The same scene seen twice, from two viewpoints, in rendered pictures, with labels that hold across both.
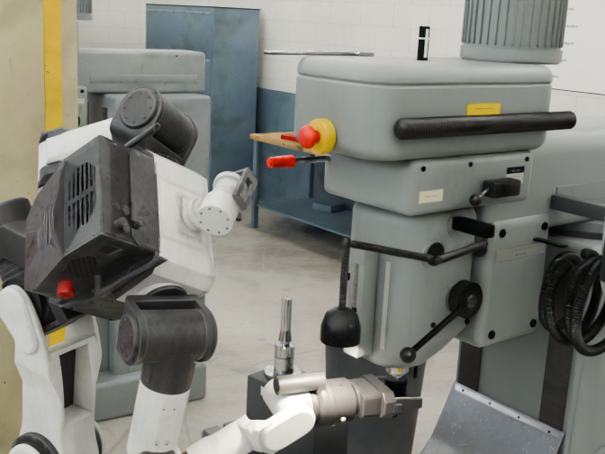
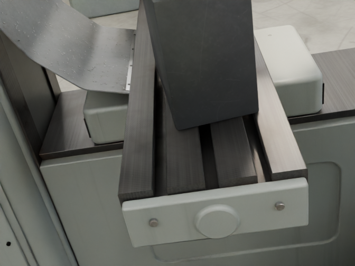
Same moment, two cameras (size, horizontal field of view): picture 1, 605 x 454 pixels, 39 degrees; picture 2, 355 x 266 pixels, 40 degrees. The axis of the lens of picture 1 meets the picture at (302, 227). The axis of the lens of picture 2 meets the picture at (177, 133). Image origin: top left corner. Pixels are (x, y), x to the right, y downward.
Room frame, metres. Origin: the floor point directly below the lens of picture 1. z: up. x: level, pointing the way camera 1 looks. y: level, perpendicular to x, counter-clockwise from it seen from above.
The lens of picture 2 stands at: (2.37, 0.41, 1.33)
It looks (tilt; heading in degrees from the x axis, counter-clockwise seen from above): 34 degrees down; 223
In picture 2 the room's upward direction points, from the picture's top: 11 degrees counter-clockwise
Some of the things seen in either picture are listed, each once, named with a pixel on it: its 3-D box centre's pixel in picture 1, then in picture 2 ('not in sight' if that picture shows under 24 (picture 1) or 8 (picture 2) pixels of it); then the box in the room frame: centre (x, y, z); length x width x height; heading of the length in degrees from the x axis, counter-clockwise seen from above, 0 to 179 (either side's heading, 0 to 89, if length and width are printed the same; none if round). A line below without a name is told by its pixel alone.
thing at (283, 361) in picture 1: (284, 358); not in sight; (1.88, 0.03, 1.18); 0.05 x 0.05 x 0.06
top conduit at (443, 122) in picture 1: (491, 123); not in sight; (1.52, -0.32, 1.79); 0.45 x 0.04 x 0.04; 129
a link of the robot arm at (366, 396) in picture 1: (354, 399); not in sight; (1.58, -0.12, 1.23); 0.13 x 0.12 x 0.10; 24
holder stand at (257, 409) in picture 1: (296, 417); (193, 27); (1.85, -0.01, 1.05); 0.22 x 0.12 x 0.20; 47
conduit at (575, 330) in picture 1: (572, 295); not in sight; (1.63, -0.54, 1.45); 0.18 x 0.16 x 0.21; 129
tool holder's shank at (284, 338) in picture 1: (285, 321); not in sight; (1.88, 0.03, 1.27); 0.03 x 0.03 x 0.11
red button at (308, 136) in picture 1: (310, 136); not in sight; (1.46, -0.01, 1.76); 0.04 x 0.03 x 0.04; 39
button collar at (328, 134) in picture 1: (320, 136); not in sight; (1.47, -0.02, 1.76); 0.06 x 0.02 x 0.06; 39
